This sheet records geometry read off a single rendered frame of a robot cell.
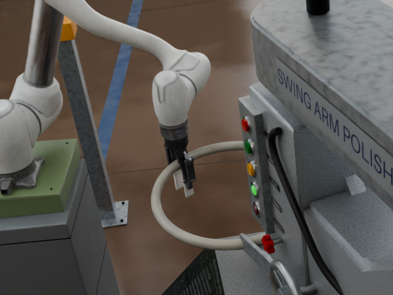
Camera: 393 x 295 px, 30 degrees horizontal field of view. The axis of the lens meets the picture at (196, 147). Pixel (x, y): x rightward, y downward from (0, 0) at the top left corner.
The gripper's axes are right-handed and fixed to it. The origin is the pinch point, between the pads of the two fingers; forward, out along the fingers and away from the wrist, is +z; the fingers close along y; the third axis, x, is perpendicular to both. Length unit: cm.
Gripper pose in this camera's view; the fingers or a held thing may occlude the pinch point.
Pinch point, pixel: (183, 184)
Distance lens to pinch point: 240.3
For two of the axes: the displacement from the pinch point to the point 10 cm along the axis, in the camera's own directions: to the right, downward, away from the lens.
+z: 1.2, 8.0, 5.8
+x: 8.0, -4.2, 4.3
